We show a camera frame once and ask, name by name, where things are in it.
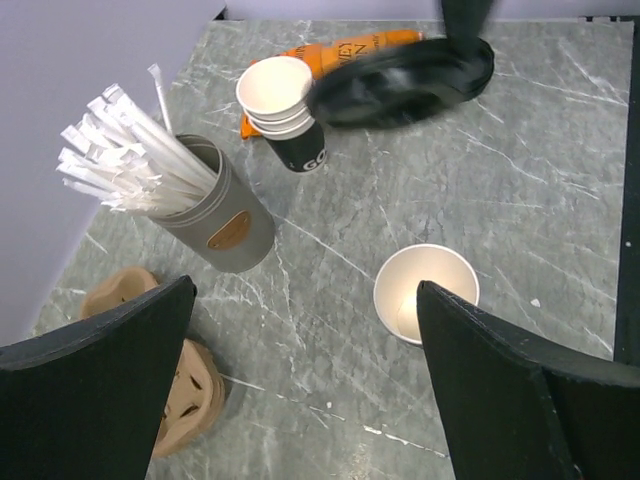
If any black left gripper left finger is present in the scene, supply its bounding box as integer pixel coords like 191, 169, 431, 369
1, 275, 196, 479

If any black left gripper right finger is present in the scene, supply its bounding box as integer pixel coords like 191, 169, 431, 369
420, 285, 639, 479

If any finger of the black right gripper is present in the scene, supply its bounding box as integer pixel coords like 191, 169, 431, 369
440, 0, 495, 55

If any black plastic cup lid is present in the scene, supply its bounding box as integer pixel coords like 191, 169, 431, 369
306, 38, 495, 130

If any black paper coffee cup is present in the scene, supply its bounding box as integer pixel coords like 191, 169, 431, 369
373, 244, 480, 346

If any brown cardboard cup carrier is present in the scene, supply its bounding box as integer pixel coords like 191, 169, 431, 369
80, 266, 225, 459

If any stack of paper cups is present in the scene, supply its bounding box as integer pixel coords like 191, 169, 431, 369
235, 56, 327, 174

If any grey straw holder cup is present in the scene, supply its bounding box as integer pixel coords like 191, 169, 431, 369
151, 134, 275, 273

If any white wrapped straws bundle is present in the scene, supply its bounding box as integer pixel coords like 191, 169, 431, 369
56, 64, 220, 217

